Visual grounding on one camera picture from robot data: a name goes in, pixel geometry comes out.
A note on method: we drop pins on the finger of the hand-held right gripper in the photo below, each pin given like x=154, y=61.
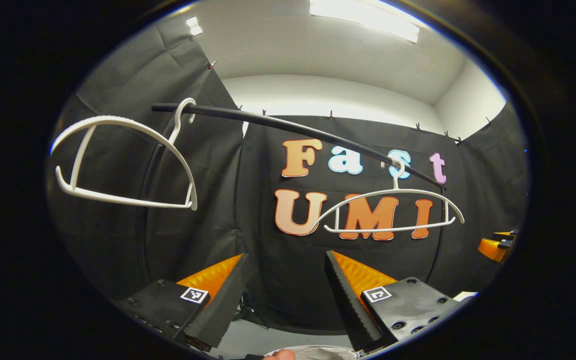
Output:
x=490, y=249
x=504, y=233

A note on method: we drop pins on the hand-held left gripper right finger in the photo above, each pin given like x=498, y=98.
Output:
x=345, y=305

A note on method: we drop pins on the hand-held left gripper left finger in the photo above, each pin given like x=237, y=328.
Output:
x=223, y=305

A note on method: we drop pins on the white plastic hanger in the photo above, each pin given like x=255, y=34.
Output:
x=398, y=191
x=118, y=120

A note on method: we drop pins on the black clothes rack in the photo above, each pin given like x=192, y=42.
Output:
x=268, y=121

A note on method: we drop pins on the black backdrop cloth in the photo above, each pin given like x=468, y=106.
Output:
x=218, y=200

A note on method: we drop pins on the row of small clips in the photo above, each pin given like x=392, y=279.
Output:
x=331, y=115

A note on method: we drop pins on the long ceiling light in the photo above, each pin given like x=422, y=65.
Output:
x=368, y=17

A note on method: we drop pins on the small ceiling light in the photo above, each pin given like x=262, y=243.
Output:
x=194, y=26

